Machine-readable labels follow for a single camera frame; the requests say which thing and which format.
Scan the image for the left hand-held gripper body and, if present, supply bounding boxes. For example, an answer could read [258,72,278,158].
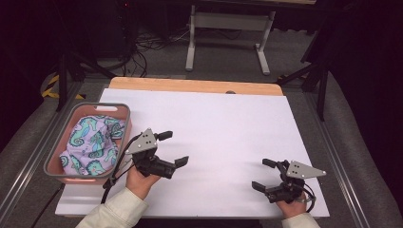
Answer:
[125,127,177,181]

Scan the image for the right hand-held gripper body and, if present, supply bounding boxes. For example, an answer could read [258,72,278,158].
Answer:
[267,160,327,204]

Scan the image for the purple seahorse print pants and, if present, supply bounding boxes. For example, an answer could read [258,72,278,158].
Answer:
[59,115,126,177]

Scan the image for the pink basket with grey rim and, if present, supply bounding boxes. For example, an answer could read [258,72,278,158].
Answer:
[43,102,132,185]

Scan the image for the person's right hand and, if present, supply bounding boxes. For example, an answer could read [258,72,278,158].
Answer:
[275,192,309,219]

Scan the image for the person's left hand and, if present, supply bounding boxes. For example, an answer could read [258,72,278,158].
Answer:
[125,165,162,201]

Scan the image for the white table sheet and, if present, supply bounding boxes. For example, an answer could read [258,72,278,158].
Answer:
[55,87,331,219]

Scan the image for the black tripod stand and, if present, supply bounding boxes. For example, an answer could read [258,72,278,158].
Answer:
[277,55,331,122]
[56,51,117,112]

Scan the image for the yellow black hazard tape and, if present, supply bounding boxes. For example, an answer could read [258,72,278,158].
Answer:
[41,73,87,101]

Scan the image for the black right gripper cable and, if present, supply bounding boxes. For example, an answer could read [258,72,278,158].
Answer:
[297,182,317,214]

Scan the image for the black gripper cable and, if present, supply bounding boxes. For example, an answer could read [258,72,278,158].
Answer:
[297,182,317,214]
[100,134,143,204]

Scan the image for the aluminium rail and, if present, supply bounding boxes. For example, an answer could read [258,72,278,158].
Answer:
[0,81,84,220]
[304,91,373,228]

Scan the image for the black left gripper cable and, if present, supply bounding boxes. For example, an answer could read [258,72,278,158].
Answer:
[100,134,143,204]

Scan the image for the black floor cables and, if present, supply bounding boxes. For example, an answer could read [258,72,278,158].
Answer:
[118,27,193,78]

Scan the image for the white metal stand frame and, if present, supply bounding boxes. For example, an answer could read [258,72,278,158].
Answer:
[184,4,276,76]

